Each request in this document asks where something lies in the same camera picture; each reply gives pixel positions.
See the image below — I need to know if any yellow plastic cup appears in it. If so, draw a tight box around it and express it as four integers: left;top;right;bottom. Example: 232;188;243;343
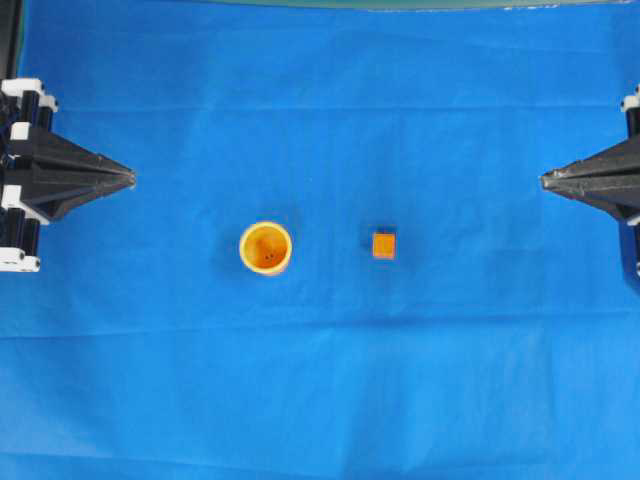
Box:
239;221;293;276

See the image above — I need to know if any black frame post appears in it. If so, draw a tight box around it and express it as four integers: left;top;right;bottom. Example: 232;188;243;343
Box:
0;0;24;80

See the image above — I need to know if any orange cube block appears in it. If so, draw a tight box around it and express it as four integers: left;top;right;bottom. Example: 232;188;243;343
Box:
372;232;396;260

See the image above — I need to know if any blue table cloth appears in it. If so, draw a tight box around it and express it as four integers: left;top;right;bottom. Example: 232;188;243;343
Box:
1;1;639;479

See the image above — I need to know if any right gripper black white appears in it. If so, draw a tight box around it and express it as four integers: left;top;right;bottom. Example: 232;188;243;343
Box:
540;85;639;290

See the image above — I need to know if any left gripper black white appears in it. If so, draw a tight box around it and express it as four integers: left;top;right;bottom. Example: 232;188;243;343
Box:
1;78;136;273

